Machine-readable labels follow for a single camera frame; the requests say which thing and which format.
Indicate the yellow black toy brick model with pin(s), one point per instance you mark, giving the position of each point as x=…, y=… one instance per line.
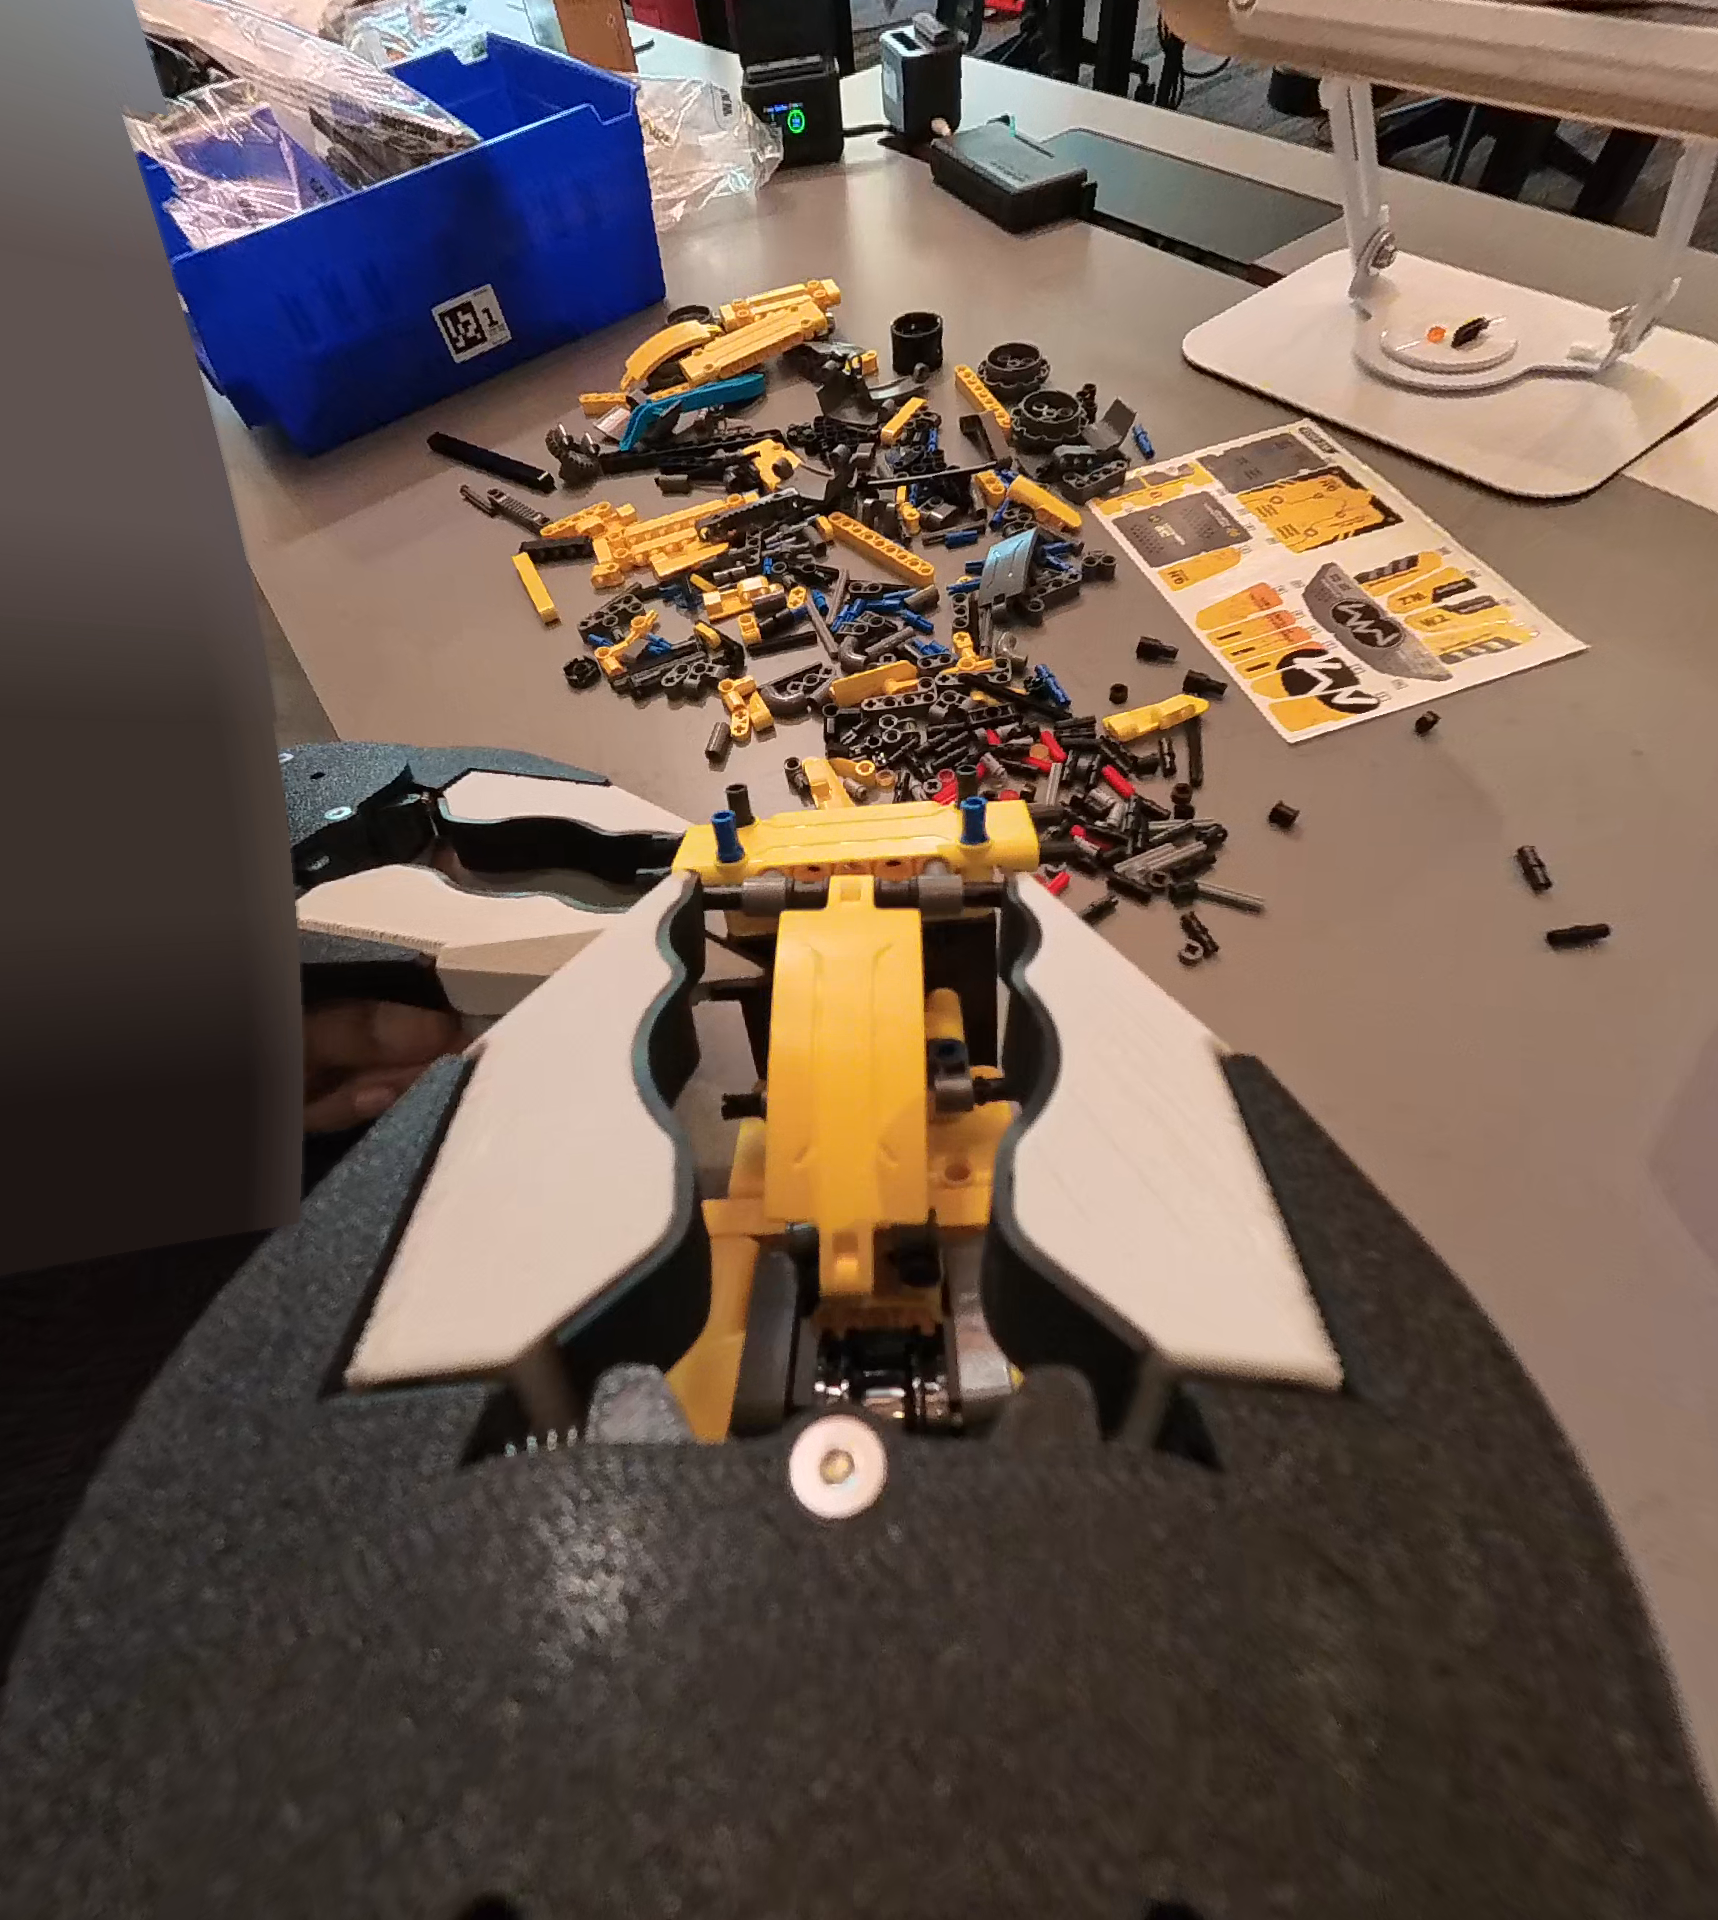
x=858, y=841

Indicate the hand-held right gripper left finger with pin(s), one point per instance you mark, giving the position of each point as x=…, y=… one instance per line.
x=528, y=1201

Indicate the clear plastic bag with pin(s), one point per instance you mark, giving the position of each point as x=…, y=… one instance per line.
x=289, y=105
x=703, y=150

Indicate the yellow printed leaflet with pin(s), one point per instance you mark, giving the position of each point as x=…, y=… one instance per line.
x=1325, y=584

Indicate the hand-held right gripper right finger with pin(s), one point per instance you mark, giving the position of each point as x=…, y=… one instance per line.
x=1174, y=1201

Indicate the blue plastic bin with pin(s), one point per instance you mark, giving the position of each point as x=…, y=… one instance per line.
x=349, y=314

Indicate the person's left hand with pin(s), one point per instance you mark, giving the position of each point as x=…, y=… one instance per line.
x=365, y=1064

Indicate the black brick pin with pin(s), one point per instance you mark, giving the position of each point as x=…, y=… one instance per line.
x=1533, y=870
x=1578, y=934

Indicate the black flat box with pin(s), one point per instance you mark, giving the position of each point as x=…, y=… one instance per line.
x=1009, y=176

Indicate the pile of small brick pieces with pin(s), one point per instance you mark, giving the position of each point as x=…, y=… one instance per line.
x=828, y=600

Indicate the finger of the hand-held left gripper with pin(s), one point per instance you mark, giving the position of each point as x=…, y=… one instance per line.
x=558, y=810
x=498, y=938

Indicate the yellow brick panel with axle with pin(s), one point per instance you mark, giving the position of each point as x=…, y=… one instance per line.
x=852, y=1051

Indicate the grey black charger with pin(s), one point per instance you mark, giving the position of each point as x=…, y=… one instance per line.
x=918, y=75

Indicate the black charger green light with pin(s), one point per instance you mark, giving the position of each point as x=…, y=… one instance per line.
x=792, y=113

